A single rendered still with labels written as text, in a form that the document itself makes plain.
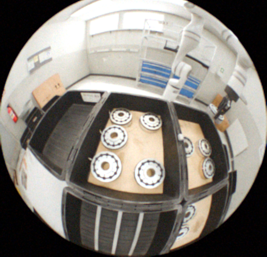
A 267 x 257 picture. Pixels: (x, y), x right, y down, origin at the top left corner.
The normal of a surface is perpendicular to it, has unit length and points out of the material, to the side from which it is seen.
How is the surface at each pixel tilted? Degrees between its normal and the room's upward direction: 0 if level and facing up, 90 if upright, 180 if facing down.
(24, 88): 90
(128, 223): 0
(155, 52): 90
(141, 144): 0
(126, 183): 0
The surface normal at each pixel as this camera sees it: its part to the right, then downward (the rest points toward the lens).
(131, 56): -0.29, 0.74
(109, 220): 0.09, -0.61
